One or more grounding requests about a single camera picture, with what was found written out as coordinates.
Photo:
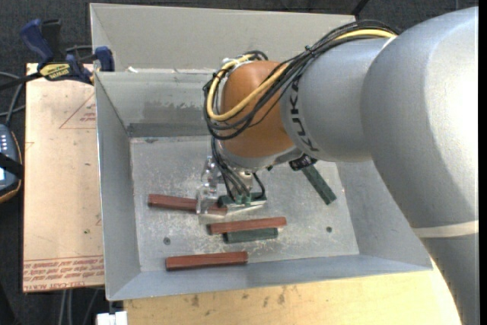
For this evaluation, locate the red-brown flat block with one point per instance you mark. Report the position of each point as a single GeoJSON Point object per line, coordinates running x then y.
{"type": "Point", "coordinates": [205, 261]}
{"type": "Point", "coordinates": [171, 201]}
{"type": "Point", "coordinates": [247, 225]}

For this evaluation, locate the dark green flat block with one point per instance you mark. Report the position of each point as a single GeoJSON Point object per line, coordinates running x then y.
{"type": "Point", "coordinates": [251, 236]}
{"type": "Point", "coordinates": [321, 186]}

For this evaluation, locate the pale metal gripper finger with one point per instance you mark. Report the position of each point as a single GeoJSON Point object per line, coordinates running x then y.
{"type": "Point", "coordinates": [207, 206]}
{"type": "Point", "coordinates": [210, 173]}

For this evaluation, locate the black cylinder on white bracket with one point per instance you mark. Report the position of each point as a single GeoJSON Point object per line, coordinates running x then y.
{"type": "Point", "coordinates": [302, 163]}

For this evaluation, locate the grey metal bin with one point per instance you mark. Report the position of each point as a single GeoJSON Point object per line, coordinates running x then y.
{"type": "Point", "coordinates": [171, 163]}

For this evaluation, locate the brown cardboard board, red print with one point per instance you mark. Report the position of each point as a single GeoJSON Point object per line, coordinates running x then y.
{"type": "Point", "coordinates": [61, 179]}

